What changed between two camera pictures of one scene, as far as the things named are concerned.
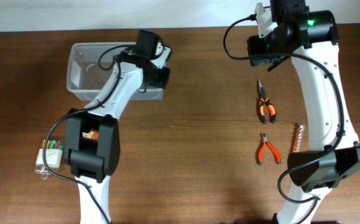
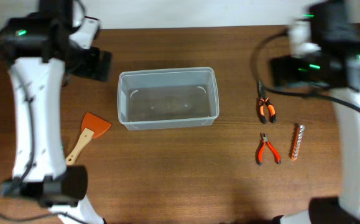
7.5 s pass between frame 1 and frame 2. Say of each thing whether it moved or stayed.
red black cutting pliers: stayed
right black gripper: moved
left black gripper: moved
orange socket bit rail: stayed
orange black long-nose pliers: stayed
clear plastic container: moved
